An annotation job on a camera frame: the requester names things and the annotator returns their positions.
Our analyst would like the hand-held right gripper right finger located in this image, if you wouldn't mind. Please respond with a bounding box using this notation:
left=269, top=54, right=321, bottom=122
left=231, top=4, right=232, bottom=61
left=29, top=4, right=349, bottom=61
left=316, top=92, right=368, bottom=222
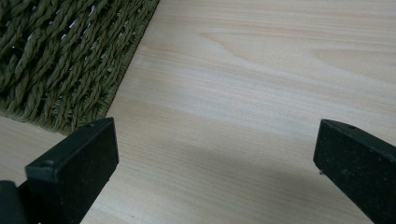
left=313, top=119, right=396, bottom=224

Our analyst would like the green woven basket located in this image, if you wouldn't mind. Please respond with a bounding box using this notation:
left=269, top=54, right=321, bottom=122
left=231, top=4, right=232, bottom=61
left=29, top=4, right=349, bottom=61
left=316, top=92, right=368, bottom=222
left=0, top=0, right=161, bottom=136

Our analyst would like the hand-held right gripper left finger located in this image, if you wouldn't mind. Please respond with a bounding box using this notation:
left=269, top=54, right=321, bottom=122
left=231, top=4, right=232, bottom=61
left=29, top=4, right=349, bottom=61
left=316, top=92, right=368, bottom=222
left=18, top=117, right=120, bottom=224

